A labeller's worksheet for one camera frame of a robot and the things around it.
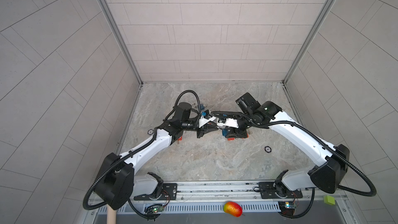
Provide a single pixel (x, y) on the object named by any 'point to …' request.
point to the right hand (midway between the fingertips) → (226, 131)
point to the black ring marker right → (267, 151)
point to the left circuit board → (157, 209)
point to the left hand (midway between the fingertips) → (219, 126)
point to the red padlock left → (180, 138)
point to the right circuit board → (287, 208)
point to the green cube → (329, 199)
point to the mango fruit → (233, 208)
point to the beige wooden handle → (111, 215)
